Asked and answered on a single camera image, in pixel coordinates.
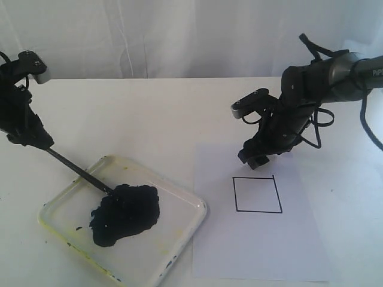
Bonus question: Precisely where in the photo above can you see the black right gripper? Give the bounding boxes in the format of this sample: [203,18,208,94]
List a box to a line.
[238,100,317,169]

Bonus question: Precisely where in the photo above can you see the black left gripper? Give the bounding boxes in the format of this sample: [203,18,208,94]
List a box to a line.
[1,86,54,149]

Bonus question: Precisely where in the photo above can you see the white paper with square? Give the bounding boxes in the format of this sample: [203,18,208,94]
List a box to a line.
[193,143,332,282]

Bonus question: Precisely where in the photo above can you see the thin black paintbrush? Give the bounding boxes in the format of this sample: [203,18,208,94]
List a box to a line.
[46,148,120,201]

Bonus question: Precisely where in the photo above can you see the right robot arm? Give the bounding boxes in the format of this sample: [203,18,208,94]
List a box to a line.
[231,51,382,169]

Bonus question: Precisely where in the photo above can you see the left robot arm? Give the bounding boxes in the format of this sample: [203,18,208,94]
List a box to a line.
[1,71,54,150]

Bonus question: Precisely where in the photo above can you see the black paint blob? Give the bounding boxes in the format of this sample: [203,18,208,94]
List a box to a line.
[89,184,160,248]

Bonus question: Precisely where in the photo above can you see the white paint tray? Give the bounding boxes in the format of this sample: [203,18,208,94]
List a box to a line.
[38,155,207,286]

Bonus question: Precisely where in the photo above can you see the white background curtain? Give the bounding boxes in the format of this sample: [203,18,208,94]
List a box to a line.
[1,1,382,78]

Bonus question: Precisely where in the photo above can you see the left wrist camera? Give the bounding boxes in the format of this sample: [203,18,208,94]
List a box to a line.
[17,50,51,84]

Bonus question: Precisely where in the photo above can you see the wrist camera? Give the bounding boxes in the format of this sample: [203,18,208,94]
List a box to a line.
[231,88,278,119]
[17,50,51,84]

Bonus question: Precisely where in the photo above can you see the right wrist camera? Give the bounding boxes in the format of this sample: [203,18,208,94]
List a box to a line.
[231,88,278,119]

